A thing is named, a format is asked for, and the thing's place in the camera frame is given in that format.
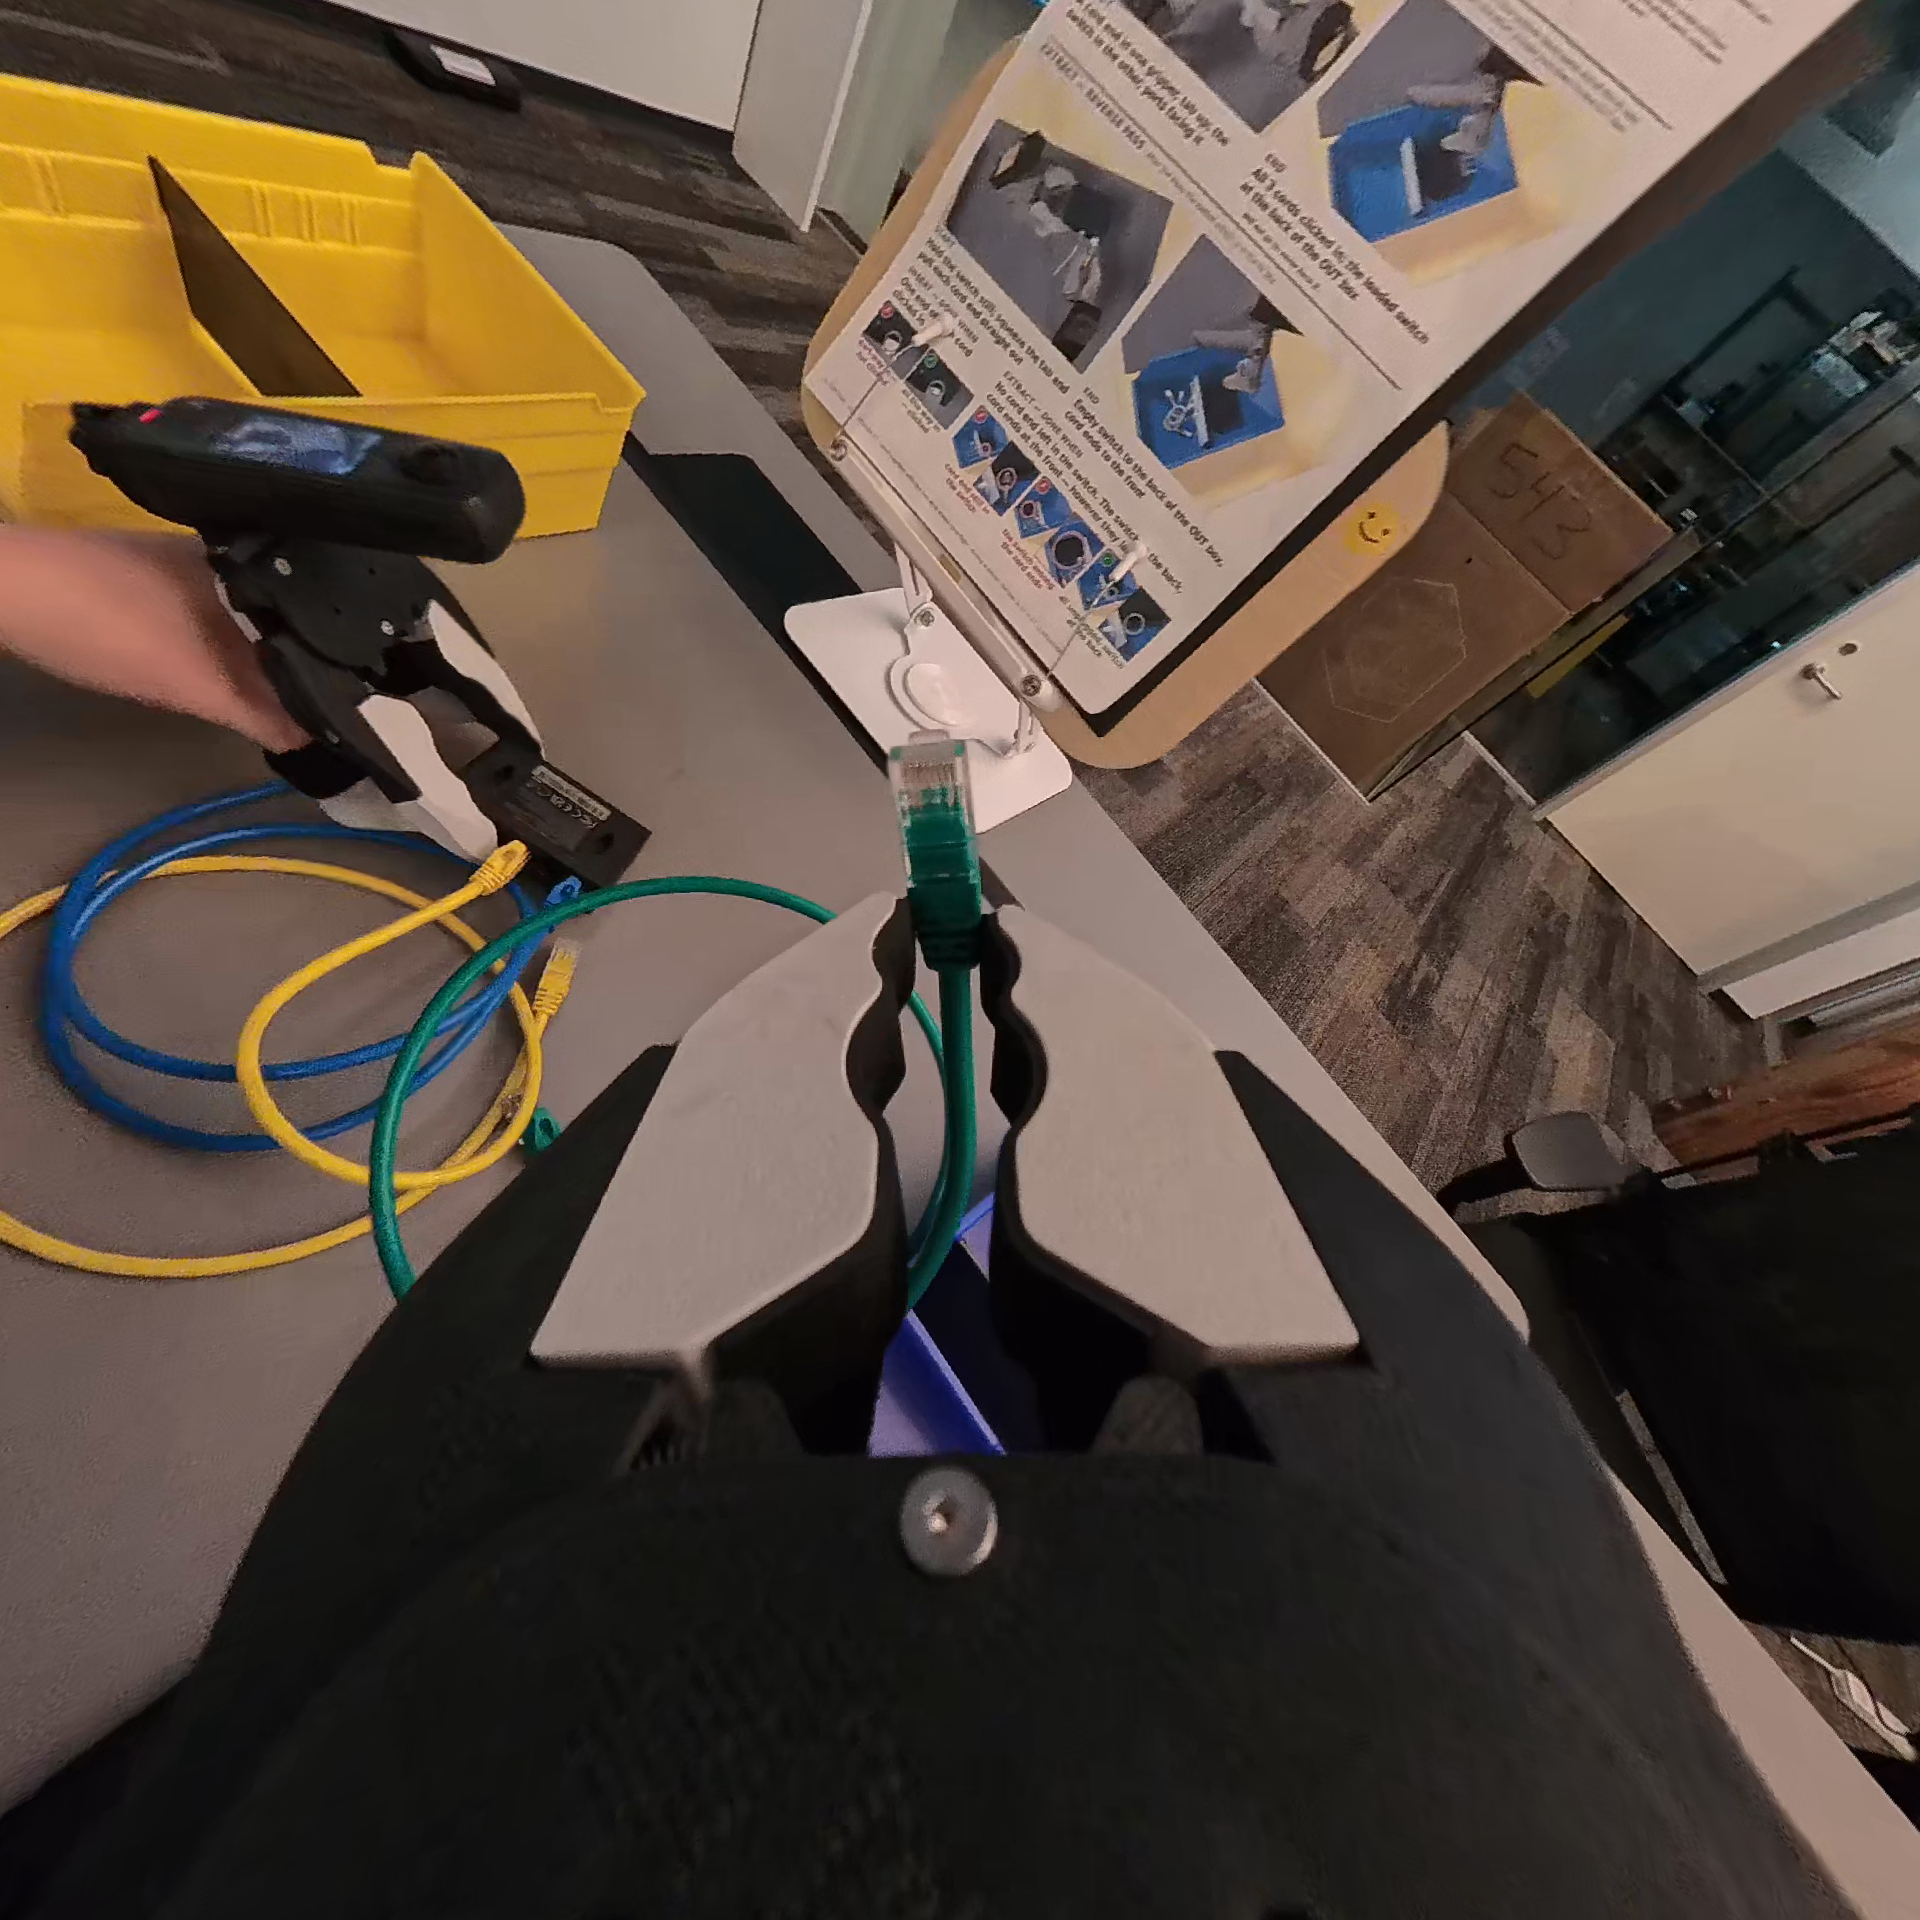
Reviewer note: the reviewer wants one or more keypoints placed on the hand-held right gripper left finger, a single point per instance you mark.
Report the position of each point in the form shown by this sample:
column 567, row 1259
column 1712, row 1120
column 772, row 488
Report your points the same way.
column 720, row 1202

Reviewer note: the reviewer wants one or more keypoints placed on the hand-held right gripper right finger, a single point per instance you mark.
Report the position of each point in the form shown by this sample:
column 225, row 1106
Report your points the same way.
column 1171, row 1202

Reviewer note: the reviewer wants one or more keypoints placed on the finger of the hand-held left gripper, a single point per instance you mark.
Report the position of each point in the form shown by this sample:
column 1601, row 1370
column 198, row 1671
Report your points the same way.
column 481, row 682
column 434, row 807

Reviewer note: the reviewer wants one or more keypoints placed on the black network switch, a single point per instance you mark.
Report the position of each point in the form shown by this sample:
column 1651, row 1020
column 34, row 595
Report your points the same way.
column 570, row 820

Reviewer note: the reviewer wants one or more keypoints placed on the yellow plastic bin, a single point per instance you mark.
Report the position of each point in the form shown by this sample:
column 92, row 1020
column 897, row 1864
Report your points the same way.
column 481, row 300

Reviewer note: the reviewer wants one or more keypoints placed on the blue plastic bin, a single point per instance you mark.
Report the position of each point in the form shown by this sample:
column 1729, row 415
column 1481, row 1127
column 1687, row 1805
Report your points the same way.
column 930, row 1381

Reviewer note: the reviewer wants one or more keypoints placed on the person's left forearm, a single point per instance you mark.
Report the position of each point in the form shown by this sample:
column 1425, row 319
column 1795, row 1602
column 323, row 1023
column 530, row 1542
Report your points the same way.
column 76, row 599

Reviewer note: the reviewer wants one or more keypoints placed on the black floor device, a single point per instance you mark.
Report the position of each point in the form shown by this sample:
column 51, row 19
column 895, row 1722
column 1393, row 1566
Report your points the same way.
column 457, row 67

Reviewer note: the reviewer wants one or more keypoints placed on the wooden display board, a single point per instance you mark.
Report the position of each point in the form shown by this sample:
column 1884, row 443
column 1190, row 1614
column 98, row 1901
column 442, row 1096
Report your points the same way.
column 1275, row 661

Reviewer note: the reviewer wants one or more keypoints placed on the black office chair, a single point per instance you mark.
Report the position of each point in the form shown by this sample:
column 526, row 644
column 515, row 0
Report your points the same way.
column 1769, row 1349

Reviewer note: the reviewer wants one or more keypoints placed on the brown cardboard sheet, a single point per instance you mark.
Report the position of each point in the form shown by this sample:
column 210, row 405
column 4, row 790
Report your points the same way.
column 1441, row 630

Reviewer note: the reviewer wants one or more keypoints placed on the yellow smiley sticker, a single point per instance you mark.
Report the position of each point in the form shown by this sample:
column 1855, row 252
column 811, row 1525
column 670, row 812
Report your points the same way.
column 1371, row 526

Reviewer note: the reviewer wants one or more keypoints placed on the white door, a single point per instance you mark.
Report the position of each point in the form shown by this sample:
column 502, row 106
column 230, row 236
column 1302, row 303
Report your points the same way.
column 1769, row 810

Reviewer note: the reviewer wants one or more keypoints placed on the instruction poster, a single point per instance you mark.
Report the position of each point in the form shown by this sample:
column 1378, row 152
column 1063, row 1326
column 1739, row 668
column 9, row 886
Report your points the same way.
column 1350, row 224

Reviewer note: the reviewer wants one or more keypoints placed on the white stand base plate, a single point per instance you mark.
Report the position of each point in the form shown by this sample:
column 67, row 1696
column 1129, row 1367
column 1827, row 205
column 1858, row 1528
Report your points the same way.
column 839, row 645

